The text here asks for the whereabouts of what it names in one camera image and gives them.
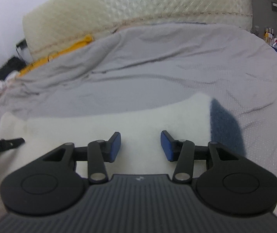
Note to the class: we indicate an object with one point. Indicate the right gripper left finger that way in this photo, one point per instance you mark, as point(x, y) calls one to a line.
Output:
point(99, 152)

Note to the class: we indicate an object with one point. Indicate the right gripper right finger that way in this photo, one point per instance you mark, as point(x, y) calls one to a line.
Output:
point(182, 152)

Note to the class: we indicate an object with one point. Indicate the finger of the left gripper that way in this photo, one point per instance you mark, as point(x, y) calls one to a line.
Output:
point(10, 144)

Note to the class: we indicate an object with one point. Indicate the white blue striped fleece sweater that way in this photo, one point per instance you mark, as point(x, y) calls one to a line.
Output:
point(137, 134)

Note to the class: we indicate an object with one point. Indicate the black clothes pile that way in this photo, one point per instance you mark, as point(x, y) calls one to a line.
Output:
point(13, 64)

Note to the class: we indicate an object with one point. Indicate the grey bed duvet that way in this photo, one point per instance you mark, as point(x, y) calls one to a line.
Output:
point(199, 82)

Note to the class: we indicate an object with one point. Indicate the cream quilted headboard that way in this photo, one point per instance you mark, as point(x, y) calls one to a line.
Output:
point(57, 24)

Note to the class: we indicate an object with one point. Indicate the black wall socket plate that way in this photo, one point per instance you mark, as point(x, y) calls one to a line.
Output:
point(22, 44)

